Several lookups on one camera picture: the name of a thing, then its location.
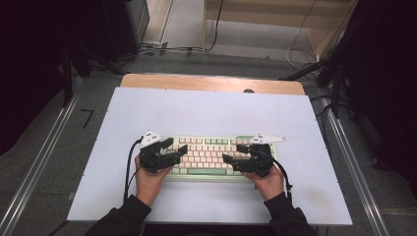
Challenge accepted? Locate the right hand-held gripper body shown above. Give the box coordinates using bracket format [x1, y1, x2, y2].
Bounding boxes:
[238, 133, 287, 178]

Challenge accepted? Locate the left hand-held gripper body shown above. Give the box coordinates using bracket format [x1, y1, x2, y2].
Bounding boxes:
[139, 130, 172, 174]

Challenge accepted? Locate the green and pink keyboard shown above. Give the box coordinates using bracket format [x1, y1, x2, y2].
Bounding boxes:
[160, 134, 278, 183]

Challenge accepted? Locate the person's right hand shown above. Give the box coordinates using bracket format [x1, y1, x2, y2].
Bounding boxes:
[242, 164, 286, 203]

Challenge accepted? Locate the person's left hand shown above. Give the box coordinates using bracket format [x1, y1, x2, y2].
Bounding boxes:
[134, 154, 174, 207]

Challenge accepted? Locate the wooden table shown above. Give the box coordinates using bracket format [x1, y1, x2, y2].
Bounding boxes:
[120, 73, 306, 96]

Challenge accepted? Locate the grey power strip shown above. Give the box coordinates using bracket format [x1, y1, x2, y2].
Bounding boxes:
[141, 40, 169, 50]

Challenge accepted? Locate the black metal stand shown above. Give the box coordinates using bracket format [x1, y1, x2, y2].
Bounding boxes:
[59, 44, 76, 108]
[279, 58, 349, 120]

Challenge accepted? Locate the black cabinet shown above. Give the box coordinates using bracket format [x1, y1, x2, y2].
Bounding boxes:
[100, 0, 150, 63]

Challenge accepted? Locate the wooden shelf unit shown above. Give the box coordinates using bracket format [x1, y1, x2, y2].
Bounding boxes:
[202, 0, 359, 61]

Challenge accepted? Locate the dark curtain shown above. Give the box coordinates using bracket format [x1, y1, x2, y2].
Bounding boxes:
[0, 0, 111, 157]
[338, 0, 417, 199]

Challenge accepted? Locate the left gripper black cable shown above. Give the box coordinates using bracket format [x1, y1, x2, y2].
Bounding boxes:
[123, 137, 146, 202]

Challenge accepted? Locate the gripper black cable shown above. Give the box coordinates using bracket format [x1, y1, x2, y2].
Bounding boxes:
[123, 137, 146, 202]
[261, 150, 294, 199]

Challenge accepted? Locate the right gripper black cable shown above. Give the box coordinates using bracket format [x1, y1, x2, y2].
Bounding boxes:
[261, 150, 294, 199]

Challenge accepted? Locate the floor cable bundle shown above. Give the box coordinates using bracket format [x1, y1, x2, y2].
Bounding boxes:
[118, 45, 205, 63]

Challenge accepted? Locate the aluminium floor rail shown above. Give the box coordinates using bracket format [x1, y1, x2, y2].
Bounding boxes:
[318, 96, 391, 236]
[0, 77, 83, 236]

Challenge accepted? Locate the white floor cable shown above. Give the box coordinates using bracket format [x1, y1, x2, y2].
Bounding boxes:
[284, 0, 322, 72]

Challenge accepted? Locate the black hanging cable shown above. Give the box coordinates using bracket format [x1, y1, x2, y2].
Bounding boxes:
[208, 0, 226, 52]

